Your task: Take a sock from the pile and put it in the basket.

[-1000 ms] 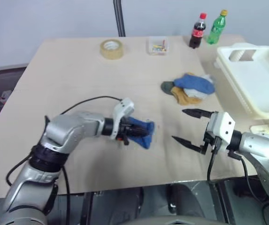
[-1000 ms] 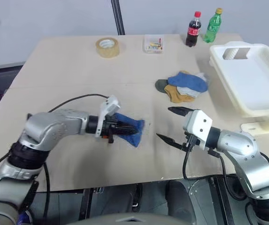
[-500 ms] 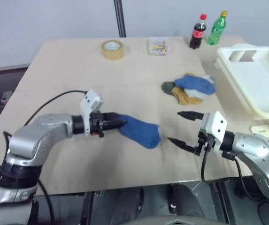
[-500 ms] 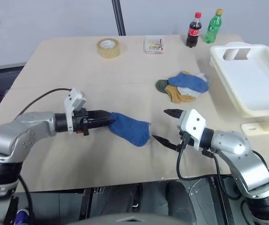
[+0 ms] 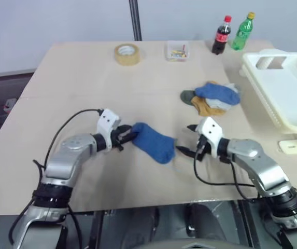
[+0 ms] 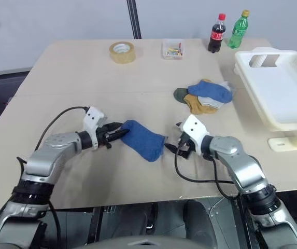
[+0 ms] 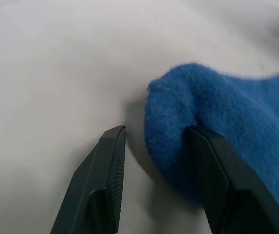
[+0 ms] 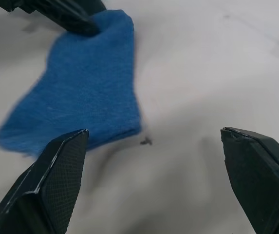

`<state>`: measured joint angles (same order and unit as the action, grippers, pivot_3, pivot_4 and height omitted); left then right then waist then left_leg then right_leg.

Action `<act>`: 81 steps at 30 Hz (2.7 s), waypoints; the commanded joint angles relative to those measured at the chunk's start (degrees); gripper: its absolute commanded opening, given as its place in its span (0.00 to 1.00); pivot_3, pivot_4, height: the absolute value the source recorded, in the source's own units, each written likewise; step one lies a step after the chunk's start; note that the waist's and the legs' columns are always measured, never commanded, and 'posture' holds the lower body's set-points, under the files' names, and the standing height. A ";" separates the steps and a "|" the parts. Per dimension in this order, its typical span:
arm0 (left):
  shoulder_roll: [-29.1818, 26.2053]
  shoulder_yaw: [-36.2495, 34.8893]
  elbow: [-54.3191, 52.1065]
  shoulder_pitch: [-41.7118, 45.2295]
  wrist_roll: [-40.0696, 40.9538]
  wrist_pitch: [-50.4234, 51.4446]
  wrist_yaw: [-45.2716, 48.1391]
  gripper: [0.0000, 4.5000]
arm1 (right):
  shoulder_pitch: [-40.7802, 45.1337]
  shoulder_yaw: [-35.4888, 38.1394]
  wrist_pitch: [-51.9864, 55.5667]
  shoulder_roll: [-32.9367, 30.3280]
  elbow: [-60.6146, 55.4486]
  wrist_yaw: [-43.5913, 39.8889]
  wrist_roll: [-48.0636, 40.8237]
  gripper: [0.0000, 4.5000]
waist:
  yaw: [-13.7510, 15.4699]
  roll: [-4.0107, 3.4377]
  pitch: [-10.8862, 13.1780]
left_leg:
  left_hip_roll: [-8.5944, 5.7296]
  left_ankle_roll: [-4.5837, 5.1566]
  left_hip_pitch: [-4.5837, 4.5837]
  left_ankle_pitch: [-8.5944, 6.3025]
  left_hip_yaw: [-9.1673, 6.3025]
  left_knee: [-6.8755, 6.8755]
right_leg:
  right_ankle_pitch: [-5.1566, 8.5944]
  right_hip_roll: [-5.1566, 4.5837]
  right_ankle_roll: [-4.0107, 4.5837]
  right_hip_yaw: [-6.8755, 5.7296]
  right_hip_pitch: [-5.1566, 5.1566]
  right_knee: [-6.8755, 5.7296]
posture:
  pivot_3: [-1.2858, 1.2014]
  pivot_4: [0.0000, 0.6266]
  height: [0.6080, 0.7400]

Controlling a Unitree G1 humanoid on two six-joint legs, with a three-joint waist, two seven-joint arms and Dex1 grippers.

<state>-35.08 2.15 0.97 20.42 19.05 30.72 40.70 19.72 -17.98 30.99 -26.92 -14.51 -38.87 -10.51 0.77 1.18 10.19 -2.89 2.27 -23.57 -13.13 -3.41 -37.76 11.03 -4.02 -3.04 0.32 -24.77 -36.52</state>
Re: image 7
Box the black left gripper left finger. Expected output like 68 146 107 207
50 125 127 234

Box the blue knitted sock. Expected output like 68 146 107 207
144 63 279 210

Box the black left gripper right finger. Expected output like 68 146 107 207
185 125 279 234

